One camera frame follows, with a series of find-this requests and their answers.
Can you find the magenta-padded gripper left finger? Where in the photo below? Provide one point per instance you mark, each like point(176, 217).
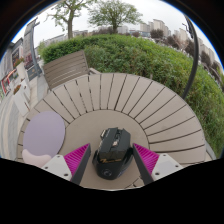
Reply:
point(76, 159)

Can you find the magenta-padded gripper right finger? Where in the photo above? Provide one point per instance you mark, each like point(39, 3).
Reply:
point(146, 159)

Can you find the black computer mouse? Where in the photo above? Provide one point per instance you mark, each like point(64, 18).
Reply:
point(113, 153)

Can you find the lilac mouse pad with wrist rest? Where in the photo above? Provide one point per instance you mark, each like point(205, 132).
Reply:
point(43, 133)

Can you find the white planter box with flowers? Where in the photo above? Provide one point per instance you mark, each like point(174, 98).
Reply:
point(20, 101)
point(21, 71)

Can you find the brown slatted chair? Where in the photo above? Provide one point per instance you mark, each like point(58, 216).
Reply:
point(65, 68)

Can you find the green hedge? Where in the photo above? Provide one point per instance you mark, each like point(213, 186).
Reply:
point(150, 60)

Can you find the dark curved pole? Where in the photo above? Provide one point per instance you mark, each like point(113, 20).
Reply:
point(196, 60)

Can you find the grey storefront building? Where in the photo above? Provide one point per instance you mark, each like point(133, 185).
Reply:
point(15, 53)

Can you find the tall grey sign pillar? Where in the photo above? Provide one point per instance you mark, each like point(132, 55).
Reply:
point(28, 43)

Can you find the sparse-leaved tree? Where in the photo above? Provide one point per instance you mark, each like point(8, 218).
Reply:
point(70, 26)

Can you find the distant apartment buildings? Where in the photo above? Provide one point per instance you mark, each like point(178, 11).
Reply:
point(158, 25)

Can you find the leafy green tree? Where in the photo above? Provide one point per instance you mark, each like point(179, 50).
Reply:
point(115, 13)

